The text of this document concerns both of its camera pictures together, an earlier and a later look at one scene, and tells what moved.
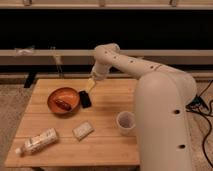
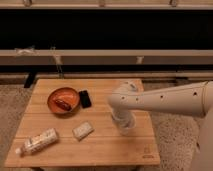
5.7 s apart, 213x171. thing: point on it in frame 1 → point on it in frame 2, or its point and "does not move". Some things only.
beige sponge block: (82, 130) does not move
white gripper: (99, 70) → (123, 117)
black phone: (85, 99) does not move
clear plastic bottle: (38, 142) does not move
